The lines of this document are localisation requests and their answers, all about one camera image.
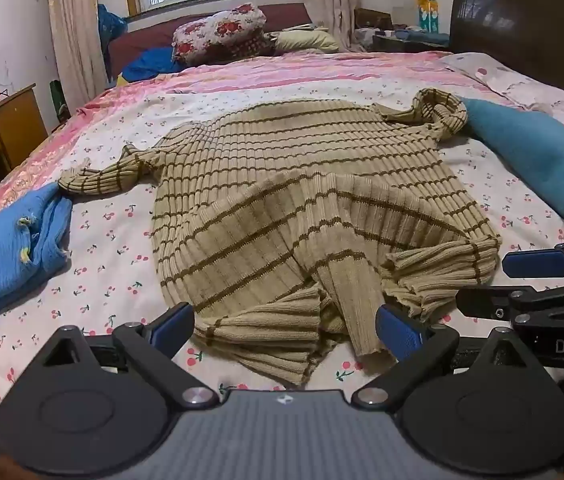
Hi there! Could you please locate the pale green pillow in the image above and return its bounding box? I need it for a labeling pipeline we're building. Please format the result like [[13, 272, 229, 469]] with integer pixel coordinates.
[[267, 27, 343, 53]]

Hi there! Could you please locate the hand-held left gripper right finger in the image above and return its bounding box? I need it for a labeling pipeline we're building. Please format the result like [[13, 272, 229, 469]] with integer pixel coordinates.
[[351, 304, 530, 409]]

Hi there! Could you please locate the beige striped knit sweater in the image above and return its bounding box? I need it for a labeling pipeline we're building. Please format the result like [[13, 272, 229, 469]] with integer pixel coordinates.
[[57, 87, 503, 388]]

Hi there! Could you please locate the blue crumpled cloth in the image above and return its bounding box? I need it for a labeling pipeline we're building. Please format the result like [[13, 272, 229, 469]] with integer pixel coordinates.
[[117, 47, 188, 83]]

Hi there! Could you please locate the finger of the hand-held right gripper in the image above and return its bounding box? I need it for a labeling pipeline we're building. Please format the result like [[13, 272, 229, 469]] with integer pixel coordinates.
[[456, 284, 564, 327], [501, 232, 564, 278]]

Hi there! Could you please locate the yellow and teal carton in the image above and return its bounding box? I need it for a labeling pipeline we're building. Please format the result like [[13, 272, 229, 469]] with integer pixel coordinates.
[[414, 0, 440, 31]]

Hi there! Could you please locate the dark green object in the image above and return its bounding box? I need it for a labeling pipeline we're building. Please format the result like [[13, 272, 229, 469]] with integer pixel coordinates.
[[49, 80, 70, 122]]

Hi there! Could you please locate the dark wooden headboard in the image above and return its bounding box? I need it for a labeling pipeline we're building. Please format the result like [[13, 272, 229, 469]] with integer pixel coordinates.
[[449, 0, 564, 111]]

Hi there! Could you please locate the floral red pillow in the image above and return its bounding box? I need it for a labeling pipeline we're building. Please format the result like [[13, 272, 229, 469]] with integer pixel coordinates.
[[172, 3, 275, 66]]

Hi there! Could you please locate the blue knit garment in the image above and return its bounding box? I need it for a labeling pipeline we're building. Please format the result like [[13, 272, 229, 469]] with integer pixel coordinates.
[[0, 182, 74, 331]]

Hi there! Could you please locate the wooden desk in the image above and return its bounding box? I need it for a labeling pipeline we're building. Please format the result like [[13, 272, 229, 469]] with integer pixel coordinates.
[[0, 84, 49, 221]]

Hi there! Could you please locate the pink printed pillow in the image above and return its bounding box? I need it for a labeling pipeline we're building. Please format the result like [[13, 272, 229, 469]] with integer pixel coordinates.
[[437, 52, 564, 126]]

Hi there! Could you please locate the bed with cherry print sheet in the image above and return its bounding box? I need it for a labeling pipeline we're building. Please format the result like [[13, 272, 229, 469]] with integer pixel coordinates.
[[0, 50, 564, 441]]

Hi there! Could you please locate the blue patterned bag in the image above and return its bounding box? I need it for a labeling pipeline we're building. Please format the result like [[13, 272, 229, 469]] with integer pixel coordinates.
[[97, 4, 128, 51]]

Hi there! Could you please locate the teal fleece garment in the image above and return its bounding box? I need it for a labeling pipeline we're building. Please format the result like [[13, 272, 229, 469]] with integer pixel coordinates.
[[454, 96, 564, 226]]

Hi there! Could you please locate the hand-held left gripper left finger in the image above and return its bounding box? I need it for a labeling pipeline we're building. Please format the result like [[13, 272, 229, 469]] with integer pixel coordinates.
[[37, 302, 221, 408]]

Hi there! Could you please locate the cluttered dark nightstand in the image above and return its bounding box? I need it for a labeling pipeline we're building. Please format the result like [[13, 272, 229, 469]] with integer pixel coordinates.
[[354, 7, 450, 53]]

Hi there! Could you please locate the dark red daybed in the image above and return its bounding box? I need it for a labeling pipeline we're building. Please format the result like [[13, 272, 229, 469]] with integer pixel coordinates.
[[107, 2, 313, 78]]

